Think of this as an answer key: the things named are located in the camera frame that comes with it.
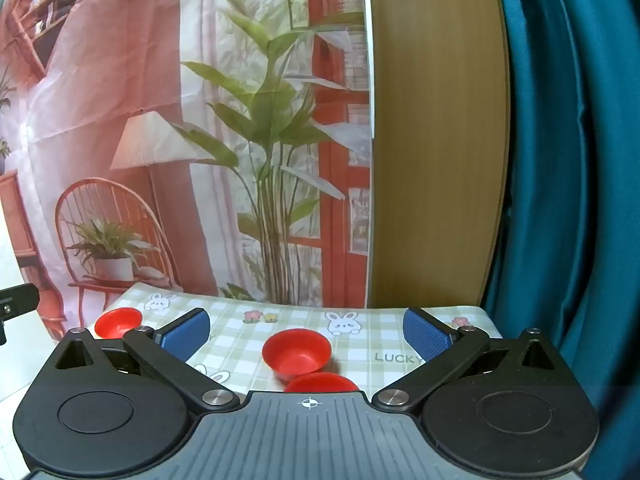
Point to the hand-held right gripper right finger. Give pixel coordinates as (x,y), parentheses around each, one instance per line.
(425,332)

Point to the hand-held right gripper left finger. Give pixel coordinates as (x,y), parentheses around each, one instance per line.
(186,332)

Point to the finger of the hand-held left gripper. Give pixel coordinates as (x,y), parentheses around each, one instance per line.
(20,297)

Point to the red plastic bowl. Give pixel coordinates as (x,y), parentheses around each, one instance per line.
(320,384)
(295,355)
(117,322)

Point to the green checked rabbit tablecloth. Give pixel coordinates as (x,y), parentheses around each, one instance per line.
(360,330)

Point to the wooden board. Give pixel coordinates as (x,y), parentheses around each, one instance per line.
(435,135)

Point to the teal curtain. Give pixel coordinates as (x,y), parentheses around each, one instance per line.
(575,185)

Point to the printed room scene backdrop cloth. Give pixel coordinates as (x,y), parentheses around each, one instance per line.
(150,110)

